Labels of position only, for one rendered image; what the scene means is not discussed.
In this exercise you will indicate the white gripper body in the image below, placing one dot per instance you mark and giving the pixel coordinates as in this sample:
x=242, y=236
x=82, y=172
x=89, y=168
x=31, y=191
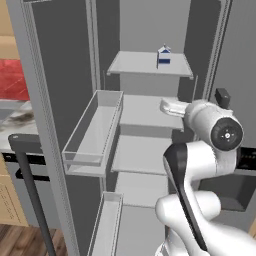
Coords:
x=171, y=107

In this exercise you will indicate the beige base cupboard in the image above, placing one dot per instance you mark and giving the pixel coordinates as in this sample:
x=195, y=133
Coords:
x=10, y=203

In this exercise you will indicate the beige wall cupboard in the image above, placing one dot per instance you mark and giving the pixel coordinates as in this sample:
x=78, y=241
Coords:
x=7, y=33

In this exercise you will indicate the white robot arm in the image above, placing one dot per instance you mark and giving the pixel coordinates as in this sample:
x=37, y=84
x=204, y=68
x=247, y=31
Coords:
x=200, y=213

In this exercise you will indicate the grey dishwasher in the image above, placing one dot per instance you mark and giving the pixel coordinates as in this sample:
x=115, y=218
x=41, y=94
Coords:
x=20, y=196

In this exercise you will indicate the grey fridge shelf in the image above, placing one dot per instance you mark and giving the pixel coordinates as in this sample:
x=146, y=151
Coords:
x=140, y=63
x=140, y=155
x=146, y=111

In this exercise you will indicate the blue and white milk carton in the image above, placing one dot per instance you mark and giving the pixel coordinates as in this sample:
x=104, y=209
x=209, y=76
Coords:
x=163, y=58

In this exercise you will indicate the grey fridge door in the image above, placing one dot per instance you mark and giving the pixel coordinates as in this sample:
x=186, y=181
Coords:
x=63, y=83
x=238, y=56

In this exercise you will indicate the grey left fridge door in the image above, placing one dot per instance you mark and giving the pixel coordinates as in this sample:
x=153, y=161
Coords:
x=63, y=83

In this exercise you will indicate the grey right fridge door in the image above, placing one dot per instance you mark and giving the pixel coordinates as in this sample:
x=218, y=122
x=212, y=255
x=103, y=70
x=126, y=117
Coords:
x=238, y=56

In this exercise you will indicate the grey fridge body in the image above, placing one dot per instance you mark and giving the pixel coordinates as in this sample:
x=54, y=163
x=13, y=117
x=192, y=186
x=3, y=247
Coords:
x=146, y=30

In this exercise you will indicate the small clear door bin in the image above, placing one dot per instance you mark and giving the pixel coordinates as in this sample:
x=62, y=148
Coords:
x=108, y=226

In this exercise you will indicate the large clear door bin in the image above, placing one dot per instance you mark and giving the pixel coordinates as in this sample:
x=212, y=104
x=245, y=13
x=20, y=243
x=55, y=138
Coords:
x=95, y=130

